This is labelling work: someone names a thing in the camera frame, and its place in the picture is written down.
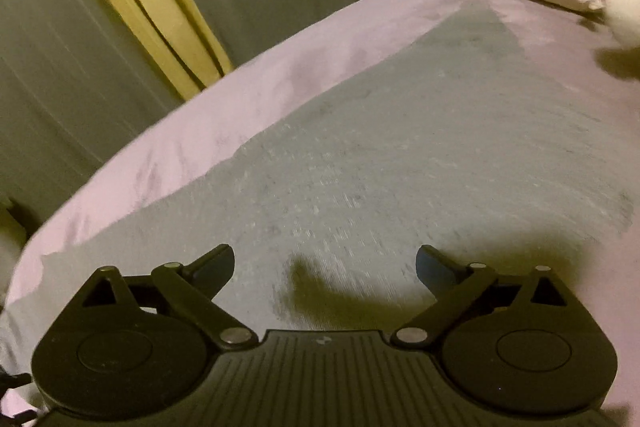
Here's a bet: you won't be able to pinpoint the white plush toy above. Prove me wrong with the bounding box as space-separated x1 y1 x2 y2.
602 0 640 48

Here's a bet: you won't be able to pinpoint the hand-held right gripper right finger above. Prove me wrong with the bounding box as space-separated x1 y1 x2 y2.
390 244 569 351

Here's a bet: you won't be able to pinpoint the grey pants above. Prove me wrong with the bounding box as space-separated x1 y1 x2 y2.
0 0 637 358

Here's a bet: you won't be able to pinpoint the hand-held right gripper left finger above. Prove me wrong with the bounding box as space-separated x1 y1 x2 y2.
81 244 259 351

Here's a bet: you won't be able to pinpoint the black strap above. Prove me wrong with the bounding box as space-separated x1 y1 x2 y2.
0 369 38 427

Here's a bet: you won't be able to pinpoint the pink blanket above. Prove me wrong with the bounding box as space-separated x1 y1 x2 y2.
0 0 640 427

